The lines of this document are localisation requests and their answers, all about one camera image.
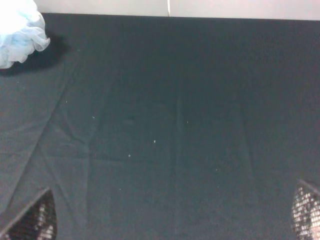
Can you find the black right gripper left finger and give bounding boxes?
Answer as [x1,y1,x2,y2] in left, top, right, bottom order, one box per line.
[0,187,58,240]

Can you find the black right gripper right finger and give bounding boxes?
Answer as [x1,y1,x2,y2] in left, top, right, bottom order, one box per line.
[291,179,320,240]

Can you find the black tablecloth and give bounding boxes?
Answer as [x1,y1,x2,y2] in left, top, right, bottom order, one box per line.
[0,13,320,240]

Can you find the light blue bath loofah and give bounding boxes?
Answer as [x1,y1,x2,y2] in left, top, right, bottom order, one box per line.
[0,0,51,69]

